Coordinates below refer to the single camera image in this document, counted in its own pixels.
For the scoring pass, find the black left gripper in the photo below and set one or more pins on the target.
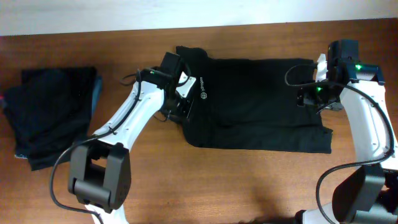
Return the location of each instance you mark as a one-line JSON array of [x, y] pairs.
[[181, 106]]

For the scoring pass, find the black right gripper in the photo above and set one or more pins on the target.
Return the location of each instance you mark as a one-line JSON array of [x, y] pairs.
[[306, 97]]

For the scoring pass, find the black t-shirt with logo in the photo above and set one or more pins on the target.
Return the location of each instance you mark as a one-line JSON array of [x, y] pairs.
[[252, 104]]

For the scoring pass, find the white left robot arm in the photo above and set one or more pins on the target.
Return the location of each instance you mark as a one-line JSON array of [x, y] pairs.
[[100, 167]]

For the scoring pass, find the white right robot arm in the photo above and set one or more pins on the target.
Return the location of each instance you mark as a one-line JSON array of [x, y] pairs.
[[369, 194]]

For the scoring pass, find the stack of folded dark clothes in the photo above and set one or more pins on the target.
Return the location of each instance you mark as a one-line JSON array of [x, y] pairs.
[[50, 110]]

